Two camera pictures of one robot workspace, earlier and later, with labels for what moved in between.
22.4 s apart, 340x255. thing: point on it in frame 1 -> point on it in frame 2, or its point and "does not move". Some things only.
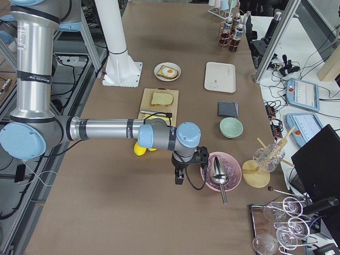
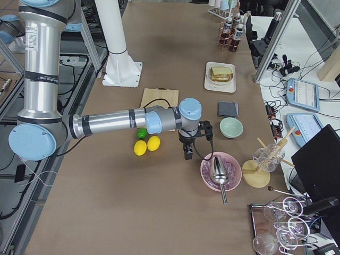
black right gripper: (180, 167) -> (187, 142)
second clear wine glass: (297, 227) does not move
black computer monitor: (317, 165) does not move
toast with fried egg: (168, 72) -> (222, 76)
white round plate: (170, 65) -> (209, 77)
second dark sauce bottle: (236, 22) does not move
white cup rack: (223, 8) does not move
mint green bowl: (231, 127) does not move
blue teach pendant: (303, 94) does not move
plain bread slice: (163, 99) -> (221, 70)
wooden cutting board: (145, 104) does not move
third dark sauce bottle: (238, 35) does not move
